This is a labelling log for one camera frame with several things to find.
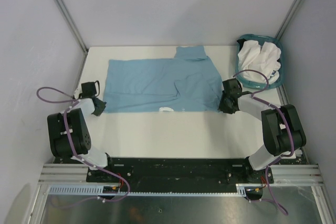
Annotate light blue t shirt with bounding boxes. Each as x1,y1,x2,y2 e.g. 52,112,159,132
103,46,222,113

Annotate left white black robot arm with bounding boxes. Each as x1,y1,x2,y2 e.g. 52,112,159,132
47,80,116,182

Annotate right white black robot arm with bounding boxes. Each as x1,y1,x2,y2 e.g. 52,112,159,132
219,78,307,183

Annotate teal laundry basket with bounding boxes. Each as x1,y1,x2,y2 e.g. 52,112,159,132
235,34,285,89

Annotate white t shirt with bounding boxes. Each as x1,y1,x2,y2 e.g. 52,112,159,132
238,40,281,84

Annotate black t shirt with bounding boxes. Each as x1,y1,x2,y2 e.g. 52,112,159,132
237,38,246,51

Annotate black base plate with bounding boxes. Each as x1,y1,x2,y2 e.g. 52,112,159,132
86,157,275,186

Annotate grey slotted cable duct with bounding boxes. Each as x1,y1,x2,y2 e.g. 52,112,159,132
47,184,263,196

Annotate aluminium front rail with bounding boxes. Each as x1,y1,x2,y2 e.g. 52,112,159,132
38,164,324,186

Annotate right aluminium frame post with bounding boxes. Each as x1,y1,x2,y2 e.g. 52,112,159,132
275,0,304,40

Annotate aluminium frame post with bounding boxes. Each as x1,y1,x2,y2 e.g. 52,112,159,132
275,0,304,40
54,0,88,55

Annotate left aluminium frame post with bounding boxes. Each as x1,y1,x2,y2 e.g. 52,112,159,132
54,0,88,55

